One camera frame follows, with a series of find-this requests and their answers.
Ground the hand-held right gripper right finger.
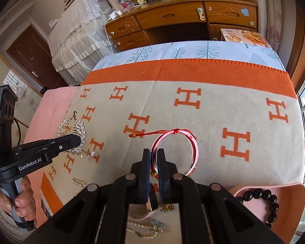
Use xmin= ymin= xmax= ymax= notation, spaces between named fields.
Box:
xmin=156 ymin=149 xmax=285 ymax=244

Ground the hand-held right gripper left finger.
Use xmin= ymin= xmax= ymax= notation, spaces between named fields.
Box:
xmin=23 ymin=149 xmax=152 ymax=244

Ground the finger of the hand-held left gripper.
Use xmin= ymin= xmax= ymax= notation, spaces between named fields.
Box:
xmin=44 ymin=140 xmax=82 ymax=161
xmin=11 ymin=134 xmax=82 ymax=154

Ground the rhinestone leaf hair comb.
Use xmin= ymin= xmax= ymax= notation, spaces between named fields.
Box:
xmin=57 ymin=110 xmax=88 ymax=156

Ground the red string bracelet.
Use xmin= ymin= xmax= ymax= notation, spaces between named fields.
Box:
xmin=128 ymin=128 xmax=199 ymax=178

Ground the blue flower hair clip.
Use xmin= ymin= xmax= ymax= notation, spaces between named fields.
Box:
xmin=148 ymin=219 xmax=171 ymax=235

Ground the pink tray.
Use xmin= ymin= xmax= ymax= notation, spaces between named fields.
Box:
xmin=127 ymin=182 xmax=305 ymax=244

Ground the person's left hand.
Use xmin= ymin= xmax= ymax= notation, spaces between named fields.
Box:
xmin=0 ymin=176 xmax=36 ymax=221

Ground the pearl hair pin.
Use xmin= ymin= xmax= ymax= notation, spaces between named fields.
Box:
xmin=64 ymin=150 xmax=100 ymax=162

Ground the pink blanket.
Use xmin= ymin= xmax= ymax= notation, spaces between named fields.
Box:
xmin=22 ymin=86 xmax=80 ymax=209

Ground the orange and beige patterned blanket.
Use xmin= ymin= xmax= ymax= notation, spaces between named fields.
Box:
xmin=40 ymin=58 xmax=305 ymax=210

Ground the brown wooden door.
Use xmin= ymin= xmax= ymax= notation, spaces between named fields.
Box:
xmin=6 ymin=25 xmax=68 ymax=90

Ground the white lace furniture cover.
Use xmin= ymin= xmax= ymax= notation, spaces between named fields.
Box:
xmin=48 ymin=0 xmax=118 ymax=87

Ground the tree print bedsheet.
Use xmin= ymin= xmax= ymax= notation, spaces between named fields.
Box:
xmin=92 ymin=40 xmax=287 ymax=72

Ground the white charger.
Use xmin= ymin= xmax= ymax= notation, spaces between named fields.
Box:
xmin=109 ymin=10 xmax=123 ymax=21

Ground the wooden desk with drawers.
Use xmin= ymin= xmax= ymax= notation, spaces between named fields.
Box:
xmin=103 ymin=0 xmax=260 ymax=53

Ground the food cover magazine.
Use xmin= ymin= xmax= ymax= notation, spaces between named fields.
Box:
xmin=220 ymin=28 xmax=273 ymax=49

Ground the green drawer safety lock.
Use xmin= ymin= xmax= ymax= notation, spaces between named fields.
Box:
xmin=196 ymin=7 xmax=206 ymax=22

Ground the pale floral curtain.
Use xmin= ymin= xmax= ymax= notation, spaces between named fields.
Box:
xmin=254 ymin=0 xmax=305 ymax=52

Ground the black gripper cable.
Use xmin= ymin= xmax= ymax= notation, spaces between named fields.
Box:
xmin=14 ymin=119 xmax=29 ymax=144

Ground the pearl necklace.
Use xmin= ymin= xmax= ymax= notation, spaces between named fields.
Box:
xmin=125 ymin=221 xmax=169 ymax=240

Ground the black bead bracelet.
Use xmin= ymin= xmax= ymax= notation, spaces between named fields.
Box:
xmin=234 ymin=188 xmax=280 ymax=231

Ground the white charger cable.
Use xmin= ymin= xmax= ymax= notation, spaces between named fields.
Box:
xmin=104 ymin=17 xmax=118 ymax=54

